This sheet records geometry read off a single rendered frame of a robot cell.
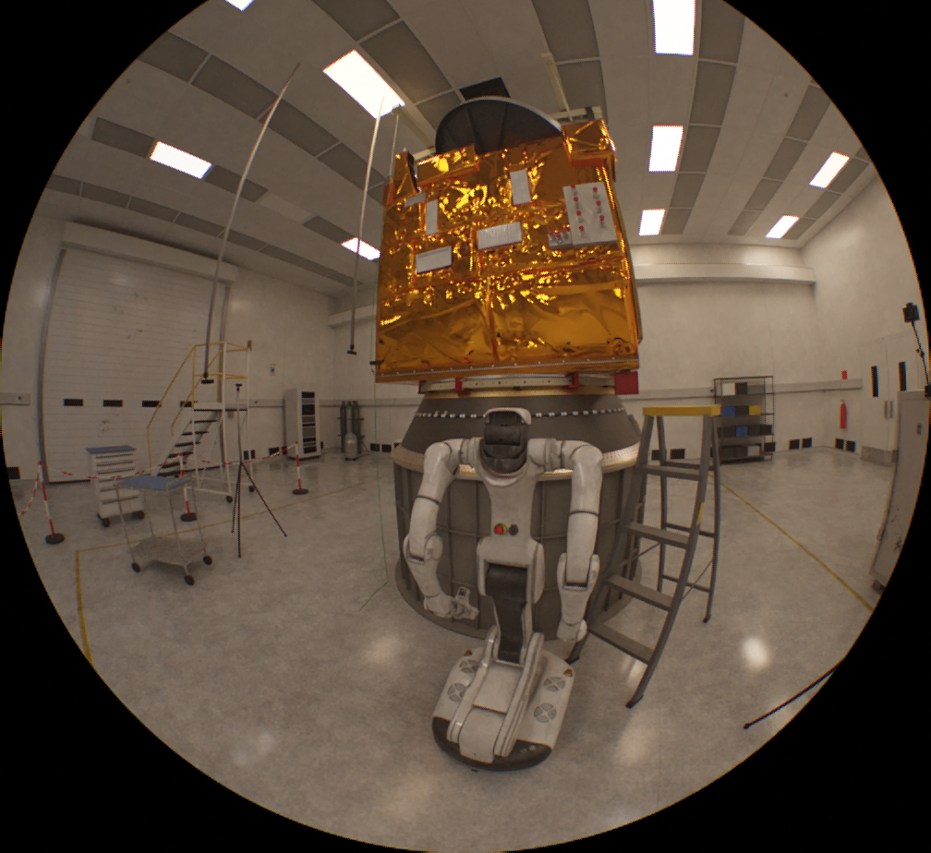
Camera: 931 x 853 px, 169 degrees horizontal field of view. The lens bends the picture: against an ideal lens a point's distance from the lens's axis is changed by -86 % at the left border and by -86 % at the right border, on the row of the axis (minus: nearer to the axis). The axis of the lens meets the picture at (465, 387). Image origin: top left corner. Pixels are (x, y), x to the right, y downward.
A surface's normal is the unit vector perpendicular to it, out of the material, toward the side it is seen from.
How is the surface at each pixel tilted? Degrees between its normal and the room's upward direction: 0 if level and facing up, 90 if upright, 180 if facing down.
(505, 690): 23
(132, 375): 90
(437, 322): 84
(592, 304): 88
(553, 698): 38
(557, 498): 90
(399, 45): 180
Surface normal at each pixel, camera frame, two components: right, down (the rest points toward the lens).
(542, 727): -0.27, -0.81
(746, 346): -0.40, -0.03
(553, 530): 0.00, -0.04
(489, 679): -0.18, -0.93
